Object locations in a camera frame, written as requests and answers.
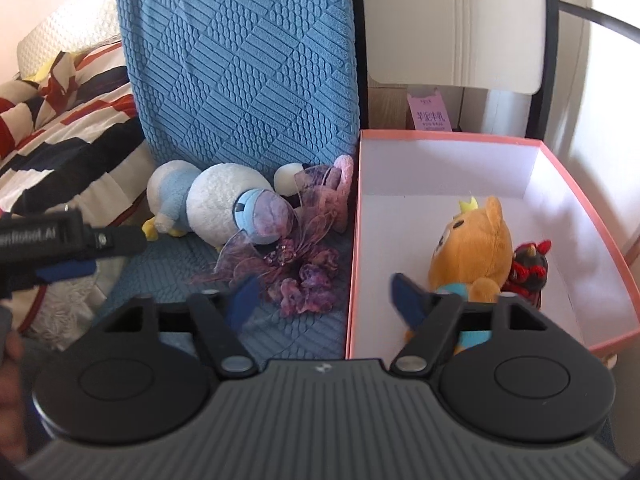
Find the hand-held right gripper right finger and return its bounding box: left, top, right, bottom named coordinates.
left=390, top=273, right=552, bottom=378

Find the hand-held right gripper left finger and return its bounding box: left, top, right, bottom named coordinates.
left=104, top=276, right=262, bottom=379

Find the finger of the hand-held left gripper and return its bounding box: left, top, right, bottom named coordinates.
left=35, top=259, right=98, bottom=285
left=82, top=225, right=149, bottom=261

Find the white and blue penguin plush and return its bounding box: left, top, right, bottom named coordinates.
left=142, top=160, right=202, bottom=239

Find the orange bear plush toy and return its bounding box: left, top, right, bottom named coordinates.
left=404, top=195, right=516, bottom=352

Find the pink cardboard box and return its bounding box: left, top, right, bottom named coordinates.
left=345, top=129, right=640, bottom=361

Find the person's left hand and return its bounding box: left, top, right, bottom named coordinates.
left=0, top=332, right=25, bottom=461

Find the white fuzzy cloth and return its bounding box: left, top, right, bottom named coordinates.
left=0, top=254, right=127, bottom=339

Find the purple fairy doll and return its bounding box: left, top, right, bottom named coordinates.
left=187, top=164, right=352, bottom=319

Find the blue textured seat cover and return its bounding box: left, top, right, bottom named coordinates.
left=20, top=220, right=357, bottom=361

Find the striped blanket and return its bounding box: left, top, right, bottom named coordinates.
left=0, top=42, right=152, bottom=228

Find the round white plush blue face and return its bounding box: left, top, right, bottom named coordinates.
left=186, top=162, right=297, bottom=252

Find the red and black plush toy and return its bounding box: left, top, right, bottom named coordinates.
left=500, top=240, right=554, bottom=311

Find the small white and black plush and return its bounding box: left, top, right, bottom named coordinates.
left=274, top=162, right=312, bottom=197

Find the pink plush toy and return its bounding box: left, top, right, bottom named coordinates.
left=324, top=155, right=359, bottom=234

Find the pink paper card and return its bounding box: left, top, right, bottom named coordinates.
left=407, top=85, right=454, bottom=134

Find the white knitted pillow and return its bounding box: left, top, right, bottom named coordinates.
left=17, top=0, right=122, bottom=82

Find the blue textured sofa cushion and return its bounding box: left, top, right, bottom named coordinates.
left=112, top=0, right=360, bottom=173

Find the black metal chair frame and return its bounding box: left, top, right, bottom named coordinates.
left=522, top=0, right=640, bottom=142

